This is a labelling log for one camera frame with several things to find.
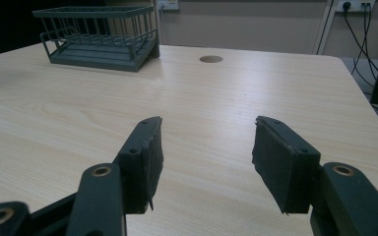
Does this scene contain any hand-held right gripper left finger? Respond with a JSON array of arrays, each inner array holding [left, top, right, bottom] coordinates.
[[112, 115, 164, 216]]

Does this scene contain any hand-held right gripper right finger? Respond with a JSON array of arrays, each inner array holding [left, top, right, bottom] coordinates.
[[251, 115, 322, 216]]

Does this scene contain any dark green wire dish rack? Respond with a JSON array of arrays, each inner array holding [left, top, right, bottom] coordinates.
[[31, 5, 161, 74]]

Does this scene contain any white wall cable duct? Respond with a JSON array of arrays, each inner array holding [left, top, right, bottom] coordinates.
[[311, 0, 338, 56]]

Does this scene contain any black power cable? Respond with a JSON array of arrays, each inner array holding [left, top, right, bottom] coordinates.
[[351, 3, 376, 89], [342, 1, 378, 75]]

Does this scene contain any white double wall socket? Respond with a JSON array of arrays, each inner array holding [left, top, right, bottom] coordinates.
[[336, 0, 376, 13]]

